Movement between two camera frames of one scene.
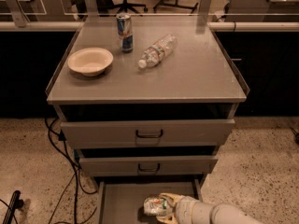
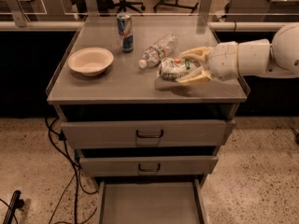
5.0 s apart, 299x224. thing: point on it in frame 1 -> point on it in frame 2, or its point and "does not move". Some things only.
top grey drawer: [91, 133] does not move
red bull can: [124, 27] does not move
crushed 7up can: [155, 205] -> [172, 69]
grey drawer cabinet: [147, 99] does not move
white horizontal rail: [213, 26] does not move
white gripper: [186, 207] -> [223, 62]
